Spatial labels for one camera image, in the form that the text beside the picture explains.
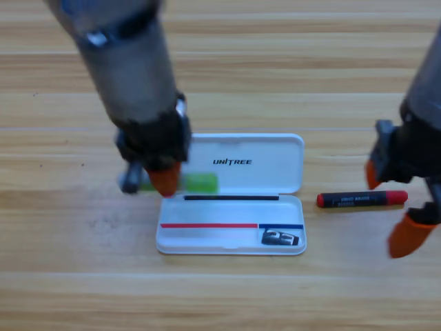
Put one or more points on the red and black marker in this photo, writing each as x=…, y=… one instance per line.
x=361, y=199

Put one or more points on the green highlighter pen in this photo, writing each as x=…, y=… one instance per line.
x=201, y=182

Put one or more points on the white Unitree pencil case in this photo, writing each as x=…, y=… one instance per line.
x=248, y=179

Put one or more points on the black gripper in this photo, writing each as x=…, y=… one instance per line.
x=158, y=141
x=410, y=151

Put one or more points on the black eraser with white print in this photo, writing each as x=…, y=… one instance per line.
x=279, y=238

